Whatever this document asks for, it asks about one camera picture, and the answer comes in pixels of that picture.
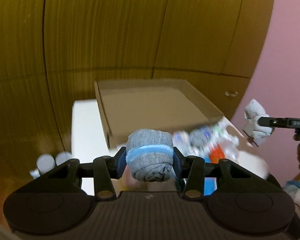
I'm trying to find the white small table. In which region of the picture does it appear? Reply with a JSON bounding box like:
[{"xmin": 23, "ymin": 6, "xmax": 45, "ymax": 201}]
[{"xmin": 71, "ymin": 99, "xmax": 271, "ymax": 197}]

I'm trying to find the grey sock with blue flower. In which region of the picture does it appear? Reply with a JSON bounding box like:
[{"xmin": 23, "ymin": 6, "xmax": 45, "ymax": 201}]
[{"xmin": 189, "ymin": 126, "xmax": 211, "ymax": 147}]

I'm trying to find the grey sock roll blue stripe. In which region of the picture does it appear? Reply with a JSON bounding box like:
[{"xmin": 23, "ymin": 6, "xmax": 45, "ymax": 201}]
[{"xmin": 126, "ymin": 129, "xmax": 174, "ymax": 182}]

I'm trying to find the metal drawer handle right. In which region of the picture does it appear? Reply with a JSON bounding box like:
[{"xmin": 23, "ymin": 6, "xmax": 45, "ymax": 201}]
[{"xmin": 224, "ymin": 91, "xmax": 238, "ymax": 98}]

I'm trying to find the brown cardboard box tray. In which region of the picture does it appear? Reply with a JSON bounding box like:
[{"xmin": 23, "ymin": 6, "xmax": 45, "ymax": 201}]
[{"xmin": 95, "ymin": 79, "xmax": 224, "ymax": 148}]

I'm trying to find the white fluffy sock roll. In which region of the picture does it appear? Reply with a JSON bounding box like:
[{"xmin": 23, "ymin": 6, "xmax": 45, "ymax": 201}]
[{"xmin": 243, "ymin": 99, "xmax": 274, "ymax": 144}]

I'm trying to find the wooden wardrobe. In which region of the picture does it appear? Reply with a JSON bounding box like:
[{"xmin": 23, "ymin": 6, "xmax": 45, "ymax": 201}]
[{"xmin": 0, "ymin": 0, "xmax": 274, "ymax": 179}]

